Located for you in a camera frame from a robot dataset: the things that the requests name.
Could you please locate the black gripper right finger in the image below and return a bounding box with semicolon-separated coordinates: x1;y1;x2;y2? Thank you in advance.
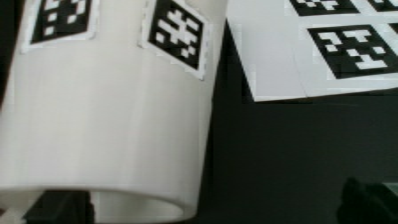
337;177;398;224

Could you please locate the white lamp shade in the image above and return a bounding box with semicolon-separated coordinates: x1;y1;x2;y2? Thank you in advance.
0;0;229;224

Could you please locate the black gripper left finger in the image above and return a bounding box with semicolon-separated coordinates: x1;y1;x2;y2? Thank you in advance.
23;190;94;224

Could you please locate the paper sheet with markers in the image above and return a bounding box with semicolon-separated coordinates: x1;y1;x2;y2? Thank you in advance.
227;0;398;102

